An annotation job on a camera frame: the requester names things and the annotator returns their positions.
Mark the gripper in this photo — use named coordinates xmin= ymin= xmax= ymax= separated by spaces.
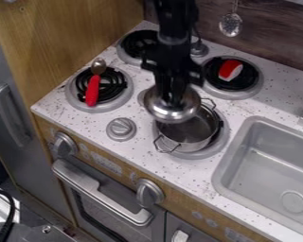
xmin=139 ymin=40 xmax=205 ymax=105

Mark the silver pot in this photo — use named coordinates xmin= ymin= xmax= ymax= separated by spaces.
xmin=151 ymin=97 xmax=224 ymax=155

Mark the toy stove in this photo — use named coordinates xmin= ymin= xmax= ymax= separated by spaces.
xmin=63 ymin=28 xmax=266 ymax=161

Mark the red and white toy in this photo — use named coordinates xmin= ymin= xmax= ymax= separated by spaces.
xmin=217 ymin=59 xmax=245 ymax=83

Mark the silver strainer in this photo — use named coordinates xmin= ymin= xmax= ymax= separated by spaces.
xmin=218 ymin=0 xmax=244 ymax=39

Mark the toy sink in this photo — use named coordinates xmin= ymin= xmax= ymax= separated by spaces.
xmin=210 ymin=115 xmax=303 ymax=240

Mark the grey toy refrigerator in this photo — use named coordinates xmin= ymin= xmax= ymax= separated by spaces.
xmin=0 ymin=24 xmax=76 ymax=223

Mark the red-handled silver spoon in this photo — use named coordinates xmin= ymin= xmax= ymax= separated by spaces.
xmin=82 ymin=58 xmax=109 ymax=109

